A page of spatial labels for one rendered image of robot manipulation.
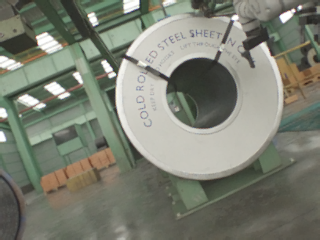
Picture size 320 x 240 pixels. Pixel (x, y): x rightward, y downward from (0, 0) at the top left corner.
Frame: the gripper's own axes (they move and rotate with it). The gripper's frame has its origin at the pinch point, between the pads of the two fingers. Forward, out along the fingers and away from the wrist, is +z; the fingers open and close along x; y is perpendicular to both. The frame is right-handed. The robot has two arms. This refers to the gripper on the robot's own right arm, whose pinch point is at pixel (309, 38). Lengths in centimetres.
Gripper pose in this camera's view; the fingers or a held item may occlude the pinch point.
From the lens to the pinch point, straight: 166.8
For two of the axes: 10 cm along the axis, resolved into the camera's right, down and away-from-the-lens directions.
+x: 9.1, -2.5, 3.4
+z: 1.6, 9.4, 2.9
